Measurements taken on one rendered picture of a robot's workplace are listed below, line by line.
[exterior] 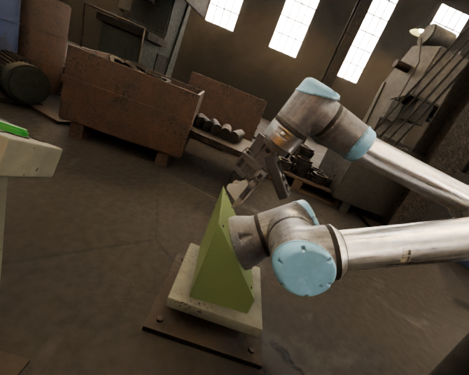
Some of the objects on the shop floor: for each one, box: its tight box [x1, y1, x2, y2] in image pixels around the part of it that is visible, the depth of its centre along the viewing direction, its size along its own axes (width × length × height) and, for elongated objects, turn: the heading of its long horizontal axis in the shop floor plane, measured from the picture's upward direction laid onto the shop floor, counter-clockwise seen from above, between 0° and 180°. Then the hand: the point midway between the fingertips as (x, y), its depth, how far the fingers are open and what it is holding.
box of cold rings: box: [318, 138, 469, 222], centre depth 310 cm, size 123×93×87 cm
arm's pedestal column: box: [142, 253, 263, 370], centre depth 100 cm, size 40×40×8 cm
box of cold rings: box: [188, 71, 267, 142], centre depth 382 cm, size 103×83×75 cm
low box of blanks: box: [58, 44, 205, 167], centre depth 225 cm, size 93×73×66 cm
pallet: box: [266, 144, 340, 208], centre depth 320 cm, size 120×81×44 cm
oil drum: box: [17, 0, 71, 94], centre depth 263 cm, size 59×59×89 cm
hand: (237, 204), depth 73 cm, fingers closed
